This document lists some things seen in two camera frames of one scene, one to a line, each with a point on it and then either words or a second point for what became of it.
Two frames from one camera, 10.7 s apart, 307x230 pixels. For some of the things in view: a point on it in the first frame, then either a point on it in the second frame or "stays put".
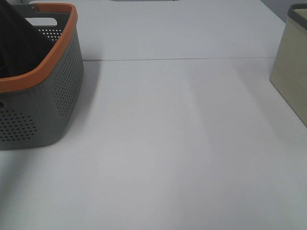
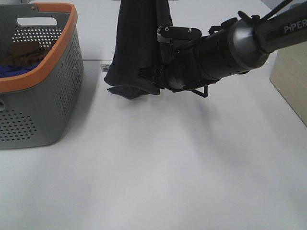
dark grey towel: x=23 y=47 → x=137 y=46
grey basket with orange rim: x=38 y=108 stays put
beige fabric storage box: x=289 y=75 stays put
